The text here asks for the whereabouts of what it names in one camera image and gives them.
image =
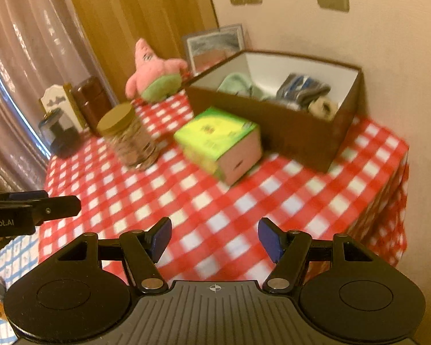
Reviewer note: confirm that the dark translucent lidded container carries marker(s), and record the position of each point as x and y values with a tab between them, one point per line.
63	140

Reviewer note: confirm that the brown cardboard box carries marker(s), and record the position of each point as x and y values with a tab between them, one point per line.
273	133

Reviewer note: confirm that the framed picture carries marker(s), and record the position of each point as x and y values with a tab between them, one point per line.
215	46

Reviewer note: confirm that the green grey towel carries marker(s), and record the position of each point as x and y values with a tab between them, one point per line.
237	84

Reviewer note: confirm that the blue patterned white cloth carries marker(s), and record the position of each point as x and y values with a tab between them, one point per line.
14	258

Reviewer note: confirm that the green tissue box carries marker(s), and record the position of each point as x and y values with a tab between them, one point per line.
215	133

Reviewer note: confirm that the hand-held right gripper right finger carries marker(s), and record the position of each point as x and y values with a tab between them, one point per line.
269	241

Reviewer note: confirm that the pink starfish plush toy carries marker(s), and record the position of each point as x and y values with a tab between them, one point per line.
147	75

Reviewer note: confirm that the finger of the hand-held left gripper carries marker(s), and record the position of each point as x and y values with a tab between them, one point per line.
21	197
57	206

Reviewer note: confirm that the white fluffy scrunchie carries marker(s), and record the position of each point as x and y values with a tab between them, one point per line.
314	108

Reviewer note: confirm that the wooden door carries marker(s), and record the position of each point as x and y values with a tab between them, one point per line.
140	7

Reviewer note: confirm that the grey blue patterned sock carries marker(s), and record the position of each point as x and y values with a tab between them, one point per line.
301	90

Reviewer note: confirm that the red checkered tablecloth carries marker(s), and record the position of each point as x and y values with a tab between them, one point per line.
219	201

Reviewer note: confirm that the sheer curtain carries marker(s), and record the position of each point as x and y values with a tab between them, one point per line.
21	61

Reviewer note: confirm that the clear jar gold lid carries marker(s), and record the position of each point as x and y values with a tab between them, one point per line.
133	143

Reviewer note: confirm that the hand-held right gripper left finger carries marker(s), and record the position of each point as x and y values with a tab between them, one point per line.
161	239

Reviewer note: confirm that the white scalloped wooden board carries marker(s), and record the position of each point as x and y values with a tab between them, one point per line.
54	95

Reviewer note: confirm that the brown cylindrical canister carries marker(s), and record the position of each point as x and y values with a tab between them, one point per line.
93	104

